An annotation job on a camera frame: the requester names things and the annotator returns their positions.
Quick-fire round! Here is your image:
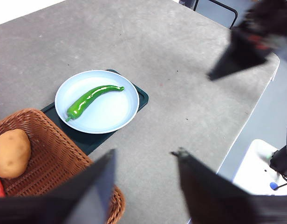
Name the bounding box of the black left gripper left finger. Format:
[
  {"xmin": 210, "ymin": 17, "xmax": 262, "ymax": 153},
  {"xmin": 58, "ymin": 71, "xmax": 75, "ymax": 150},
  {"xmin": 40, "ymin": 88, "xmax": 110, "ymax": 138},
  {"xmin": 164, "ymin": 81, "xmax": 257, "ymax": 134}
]
[{"xmin": 0, "ymin": 148, "xmax": 117, "ymax": 224}]

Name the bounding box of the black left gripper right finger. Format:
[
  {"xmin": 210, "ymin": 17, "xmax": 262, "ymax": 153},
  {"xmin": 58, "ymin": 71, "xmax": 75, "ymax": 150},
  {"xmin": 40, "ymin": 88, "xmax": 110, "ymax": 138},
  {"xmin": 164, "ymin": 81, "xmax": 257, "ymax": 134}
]
[{"xmin": 171, "ymin": 147, "xmax": 287, "ymax": 224}]

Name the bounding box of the brown wicker basket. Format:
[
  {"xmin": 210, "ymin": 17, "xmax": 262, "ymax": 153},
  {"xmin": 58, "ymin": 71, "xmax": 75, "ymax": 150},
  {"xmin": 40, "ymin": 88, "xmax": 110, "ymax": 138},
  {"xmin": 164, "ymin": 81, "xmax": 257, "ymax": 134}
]
[{"xmin": 0, "ymin": 108, "xmax": 126, "ymax": 224}]

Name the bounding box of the long green pepper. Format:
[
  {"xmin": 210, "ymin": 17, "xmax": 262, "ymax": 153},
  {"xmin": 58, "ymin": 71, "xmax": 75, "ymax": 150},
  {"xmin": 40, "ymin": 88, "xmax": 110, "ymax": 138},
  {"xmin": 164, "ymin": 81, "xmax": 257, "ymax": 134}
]
[{"xmin": 65, "ymin": 85, "xmax": 125, "ymax": 122}]

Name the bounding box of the thin black cable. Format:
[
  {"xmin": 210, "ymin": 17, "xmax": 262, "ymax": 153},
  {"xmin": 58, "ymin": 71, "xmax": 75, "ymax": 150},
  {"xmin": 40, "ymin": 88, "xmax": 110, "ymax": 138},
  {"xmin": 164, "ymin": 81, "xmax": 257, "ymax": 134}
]
[{"xmin": 276, "ymin": 172, "xmax": 287, "ymax": 189}]

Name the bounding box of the brown potato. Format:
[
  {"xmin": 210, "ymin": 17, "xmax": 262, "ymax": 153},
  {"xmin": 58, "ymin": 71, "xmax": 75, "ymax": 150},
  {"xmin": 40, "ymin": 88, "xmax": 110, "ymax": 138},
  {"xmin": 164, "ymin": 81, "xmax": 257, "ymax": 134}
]
[{"xmin": 0, "ymin": 129, "xmax": 32, "ymax": 180}]

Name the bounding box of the black metal chair frame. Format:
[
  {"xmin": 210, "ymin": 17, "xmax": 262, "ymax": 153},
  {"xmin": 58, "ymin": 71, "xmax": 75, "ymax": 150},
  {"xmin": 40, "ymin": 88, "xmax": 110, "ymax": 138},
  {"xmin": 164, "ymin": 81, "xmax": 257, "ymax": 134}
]
[{"xmin": 193, "ymin": 0, "xmax": 239, "ymax": 30}]

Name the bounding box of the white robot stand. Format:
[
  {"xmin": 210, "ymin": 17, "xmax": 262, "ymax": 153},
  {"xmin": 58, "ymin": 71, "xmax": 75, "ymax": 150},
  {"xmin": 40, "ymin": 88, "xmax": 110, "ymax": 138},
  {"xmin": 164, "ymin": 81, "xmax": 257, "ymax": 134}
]
[{"xmin": 232, "ymin": 139, "xmax": 287, "ymax": 196}]

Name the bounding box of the blue round plate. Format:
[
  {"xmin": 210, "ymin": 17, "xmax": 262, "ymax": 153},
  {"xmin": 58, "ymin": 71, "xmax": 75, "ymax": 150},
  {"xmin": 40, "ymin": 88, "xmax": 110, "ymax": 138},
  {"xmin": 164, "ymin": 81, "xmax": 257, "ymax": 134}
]
[{"xmin": 54, "ymin": 69, "xmax": 140, "ymax": 134}]

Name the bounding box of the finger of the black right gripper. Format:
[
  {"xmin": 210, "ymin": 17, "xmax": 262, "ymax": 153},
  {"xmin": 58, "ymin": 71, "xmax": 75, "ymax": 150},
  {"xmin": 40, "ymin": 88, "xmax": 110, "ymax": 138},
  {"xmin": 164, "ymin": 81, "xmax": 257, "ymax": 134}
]
[{"xmin": 207, "ymin": 29, "xmax": 274, "ymax": 81}]

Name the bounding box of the dark rectangular tray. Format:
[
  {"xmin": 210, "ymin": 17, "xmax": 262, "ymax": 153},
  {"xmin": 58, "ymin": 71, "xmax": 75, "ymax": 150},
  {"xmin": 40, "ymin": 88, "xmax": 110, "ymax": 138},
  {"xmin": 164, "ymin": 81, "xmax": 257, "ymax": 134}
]
[{"xmin": 40, "ymin": 69, "xmax": 149, "ymax": 156}]

